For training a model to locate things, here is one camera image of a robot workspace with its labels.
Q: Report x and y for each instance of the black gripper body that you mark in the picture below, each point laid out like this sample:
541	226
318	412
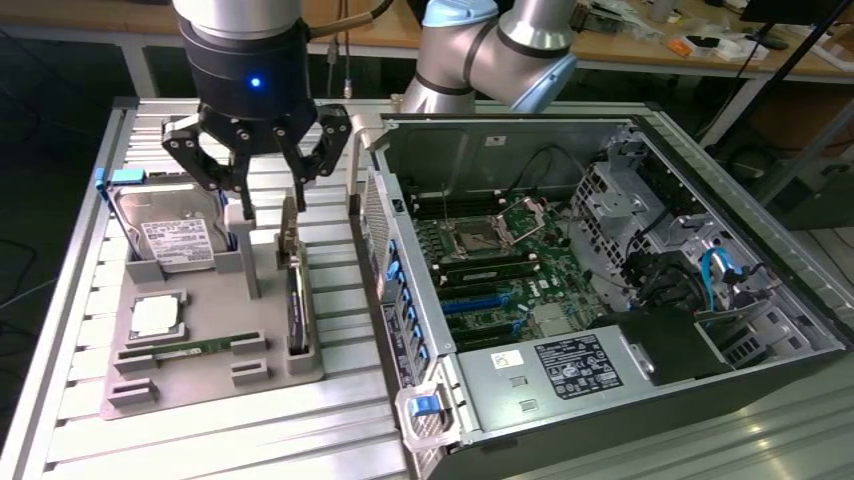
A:
247	85

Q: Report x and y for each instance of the Nvidia Quadro graphics card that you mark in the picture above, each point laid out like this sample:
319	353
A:
298	300

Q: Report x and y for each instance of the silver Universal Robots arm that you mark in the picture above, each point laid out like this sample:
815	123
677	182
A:
527	35

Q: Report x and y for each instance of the blue disk caddy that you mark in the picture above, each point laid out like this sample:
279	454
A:
128	175

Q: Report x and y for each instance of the silver hard disk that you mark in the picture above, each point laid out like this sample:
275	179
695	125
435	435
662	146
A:
174	225

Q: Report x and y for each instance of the thin socket locking lever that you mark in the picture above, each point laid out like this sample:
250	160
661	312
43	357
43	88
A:
446	202

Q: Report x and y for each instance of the blue card retention clip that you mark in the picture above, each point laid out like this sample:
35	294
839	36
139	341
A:
419	336
396	272
406	296
391	252
424	358
412	316

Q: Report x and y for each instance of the CPU socket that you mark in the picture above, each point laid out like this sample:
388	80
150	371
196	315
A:
477	239

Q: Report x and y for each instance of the grey parts rack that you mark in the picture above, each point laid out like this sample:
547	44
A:
214	310

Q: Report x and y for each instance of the silver CPU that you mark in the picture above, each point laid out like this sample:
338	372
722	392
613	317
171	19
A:
156	316

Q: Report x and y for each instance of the metal socket cover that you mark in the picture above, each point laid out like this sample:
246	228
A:
527	220

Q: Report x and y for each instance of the black RAM stick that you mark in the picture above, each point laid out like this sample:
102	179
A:
487	272

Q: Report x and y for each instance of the green RAM stick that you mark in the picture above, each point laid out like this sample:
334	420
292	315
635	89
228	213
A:
200	346

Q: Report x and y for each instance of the blue expansion slot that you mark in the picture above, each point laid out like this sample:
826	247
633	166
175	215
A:
481	303

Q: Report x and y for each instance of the green motherboard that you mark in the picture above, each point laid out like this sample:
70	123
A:
534	290

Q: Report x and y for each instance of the grey metal drive cage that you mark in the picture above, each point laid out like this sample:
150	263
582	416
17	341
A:
617	210

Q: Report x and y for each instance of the silver chipset heatsink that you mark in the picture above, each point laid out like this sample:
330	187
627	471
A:
554	320

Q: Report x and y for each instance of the blue case latch tab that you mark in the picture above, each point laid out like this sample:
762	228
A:
420	406

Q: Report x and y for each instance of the orange white small box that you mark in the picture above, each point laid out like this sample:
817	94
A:
679	46

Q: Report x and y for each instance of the grey power supply unit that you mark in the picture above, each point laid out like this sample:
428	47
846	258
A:
494	395

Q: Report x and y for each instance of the white plastic packaging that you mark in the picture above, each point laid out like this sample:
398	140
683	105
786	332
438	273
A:
734	50

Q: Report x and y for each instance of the black plastic shroud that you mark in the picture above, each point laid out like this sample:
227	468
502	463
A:
661	345

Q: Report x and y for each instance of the grey stand pole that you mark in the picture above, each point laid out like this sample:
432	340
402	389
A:
807	150

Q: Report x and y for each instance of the black stand pole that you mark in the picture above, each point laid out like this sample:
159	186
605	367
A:
797	47

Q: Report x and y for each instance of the black floor box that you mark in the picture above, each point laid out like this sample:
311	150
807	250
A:
821	200

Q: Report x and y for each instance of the black monitor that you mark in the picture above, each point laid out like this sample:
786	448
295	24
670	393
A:
801	10

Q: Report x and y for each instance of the grey disk bay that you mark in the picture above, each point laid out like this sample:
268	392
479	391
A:
754	345

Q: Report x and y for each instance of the open black PC case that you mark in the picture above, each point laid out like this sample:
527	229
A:
634	450

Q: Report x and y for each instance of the wooden desk white frame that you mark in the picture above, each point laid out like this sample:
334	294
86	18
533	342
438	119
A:
634	55
67	15

